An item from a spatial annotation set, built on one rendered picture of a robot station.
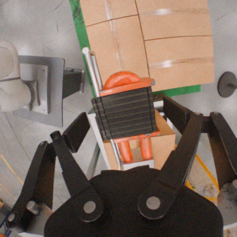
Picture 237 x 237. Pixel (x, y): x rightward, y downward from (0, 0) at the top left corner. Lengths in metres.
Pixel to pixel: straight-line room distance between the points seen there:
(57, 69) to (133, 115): 0.70
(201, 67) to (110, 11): 0.84
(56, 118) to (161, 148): 0.74
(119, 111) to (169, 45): 0.87
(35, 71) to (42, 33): 1.06
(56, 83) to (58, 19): 1.13
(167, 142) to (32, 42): 1.95
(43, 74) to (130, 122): 0.72
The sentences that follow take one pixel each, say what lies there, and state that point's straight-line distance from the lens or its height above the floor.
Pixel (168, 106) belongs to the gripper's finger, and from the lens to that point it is 0.17.
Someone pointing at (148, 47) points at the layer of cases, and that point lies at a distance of 0.93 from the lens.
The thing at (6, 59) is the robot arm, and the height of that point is 0.99.
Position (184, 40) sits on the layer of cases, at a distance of 1.04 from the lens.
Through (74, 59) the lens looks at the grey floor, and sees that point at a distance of 1.57.
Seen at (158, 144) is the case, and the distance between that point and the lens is 0.65.
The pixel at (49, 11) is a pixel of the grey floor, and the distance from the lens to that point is 1.90.
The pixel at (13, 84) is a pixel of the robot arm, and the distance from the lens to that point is 0.76.
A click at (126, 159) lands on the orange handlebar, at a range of 0.22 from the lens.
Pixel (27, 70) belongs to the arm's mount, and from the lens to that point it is 0.92.
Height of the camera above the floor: 1.44
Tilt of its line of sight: 66 degrees down
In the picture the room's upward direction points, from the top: 176 degrees counter-clockwise
